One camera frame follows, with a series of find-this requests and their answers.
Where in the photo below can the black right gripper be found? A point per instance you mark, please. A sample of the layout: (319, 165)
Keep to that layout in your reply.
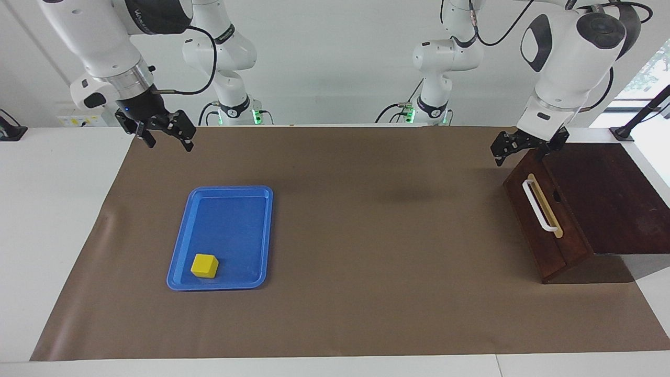
(144, 107)

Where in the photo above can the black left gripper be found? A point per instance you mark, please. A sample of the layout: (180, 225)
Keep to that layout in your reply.
(526, 141)

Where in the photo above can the dark wooden drawer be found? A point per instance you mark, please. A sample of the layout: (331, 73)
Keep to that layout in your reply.
(528, 230)

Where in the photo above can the yellow block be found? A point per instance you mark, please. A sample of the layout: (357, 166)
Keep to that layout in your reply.
(204, 266)

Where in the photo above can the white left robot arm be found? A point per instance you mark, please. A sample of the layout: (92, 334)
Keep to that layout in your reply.
(565, 63)

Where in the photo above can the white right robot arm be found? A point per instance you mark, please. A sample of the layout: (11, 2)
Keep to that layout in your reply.
(99, 36)

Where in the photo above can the dark wooden drawer cabinet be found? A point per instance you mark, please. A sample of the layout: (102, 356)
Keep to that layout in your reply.
(612, 193)

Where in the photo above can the blue plastic tray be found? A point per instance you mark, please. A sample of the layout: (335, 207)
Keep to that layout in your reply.
(230, 225)

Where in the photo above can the black stand with angled pole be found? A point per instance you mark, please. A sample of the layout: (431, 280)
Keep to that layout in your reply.
(641, 115)

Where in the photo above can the window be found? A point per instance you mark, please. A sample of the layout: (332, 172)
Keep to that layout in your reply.
(649, 73)

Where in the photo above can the small black table clamp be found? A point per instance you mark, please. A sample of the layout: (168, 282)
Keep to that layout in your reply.
(10, 132)

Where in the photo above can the brown table mat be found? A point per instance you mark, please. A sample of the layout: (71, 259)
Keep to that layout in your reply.
(366, 262)

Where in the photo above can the white wall power outlet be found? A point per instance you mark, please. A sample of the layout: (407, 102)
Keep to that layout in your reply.
(81, 120)

